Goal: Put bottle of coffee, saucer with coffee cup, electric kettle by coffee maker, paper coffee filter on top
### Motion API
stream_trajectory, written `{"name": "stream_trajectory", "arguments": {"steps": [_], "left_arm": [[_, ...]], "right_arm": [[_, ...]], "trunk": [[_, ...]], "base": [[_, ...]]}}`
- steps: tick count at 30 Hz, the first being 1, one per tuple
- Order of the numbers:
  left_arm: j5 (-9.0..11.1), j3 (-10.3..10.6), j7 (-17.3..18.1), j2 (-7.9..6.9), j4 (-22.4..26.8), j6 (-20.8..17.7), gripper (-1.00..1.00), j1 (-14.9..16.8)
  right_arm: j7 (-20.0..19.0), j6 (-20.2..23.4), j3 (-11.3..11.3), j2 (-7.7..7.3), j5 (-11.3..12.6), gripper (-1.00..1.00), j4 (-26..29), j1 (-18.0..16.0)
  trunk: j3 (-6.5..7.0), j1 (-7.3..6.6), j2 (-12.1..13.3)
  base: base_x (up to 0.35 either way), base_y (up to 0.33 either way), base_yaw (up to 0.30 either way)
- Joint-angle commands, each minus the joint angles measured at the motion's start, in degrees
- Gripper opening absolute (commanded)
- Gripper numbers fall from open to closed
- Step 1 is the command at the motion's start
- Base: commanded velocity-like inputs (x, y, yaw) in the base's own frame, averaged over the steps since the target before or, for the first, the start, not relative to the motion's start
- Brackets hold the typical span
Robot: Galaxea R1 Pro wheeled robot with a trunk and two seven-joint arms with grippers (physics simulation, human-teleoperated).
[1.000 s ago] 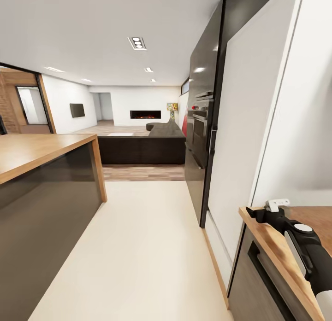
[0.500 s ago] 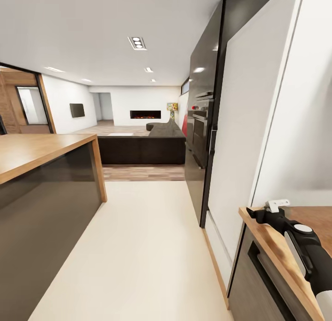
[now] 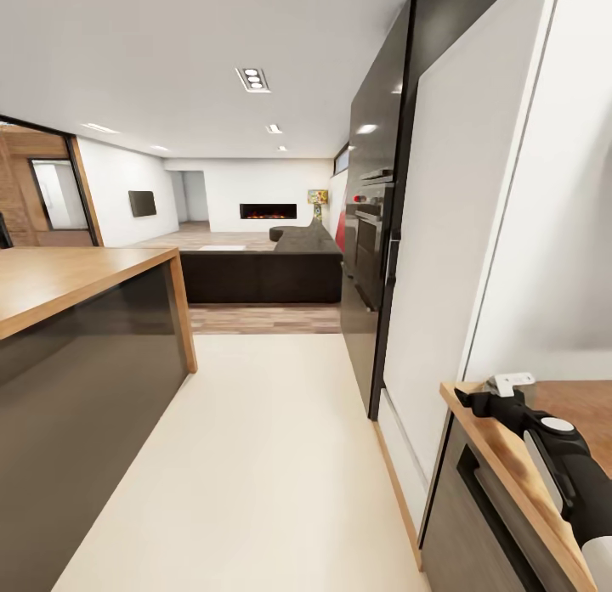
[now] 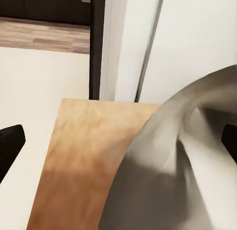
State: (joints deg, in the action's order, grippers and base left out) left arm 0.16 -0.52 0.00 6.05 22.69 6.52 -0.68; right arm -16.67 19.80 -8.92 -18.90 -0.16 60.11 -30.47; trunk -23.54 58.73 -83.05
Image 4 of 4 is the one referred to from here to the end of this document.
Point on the countertop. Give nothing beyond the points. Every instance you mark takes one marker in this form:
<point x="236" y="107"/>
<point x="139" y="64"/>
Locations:
<point x="87" y="145"/>

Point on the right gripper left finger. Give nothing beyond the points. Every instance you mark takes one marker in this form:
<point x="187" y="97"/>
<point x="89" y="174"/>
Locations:
<point x="12" y="140"/>

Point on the paper coffee filter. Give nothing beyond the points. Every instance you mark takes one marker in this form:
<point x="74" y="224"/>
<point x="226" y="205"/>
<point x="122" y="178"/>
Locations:
<point x="177" y="174"/>

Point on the cabinet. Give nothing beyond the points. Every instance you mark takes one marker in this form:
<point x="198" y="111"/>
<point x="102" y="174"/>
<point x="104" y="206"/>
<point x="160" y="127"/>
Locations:
<point x="97" y="13"/>

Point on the fridge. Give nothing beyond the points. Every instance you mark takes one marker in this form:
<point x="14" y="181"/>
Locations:
<point x="154" y="48"/>

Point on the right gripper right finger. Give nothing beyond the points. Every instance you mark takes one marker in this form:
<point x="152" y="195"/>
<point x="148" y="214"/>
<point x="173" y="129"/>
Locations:
<point x="229" y="140"/>

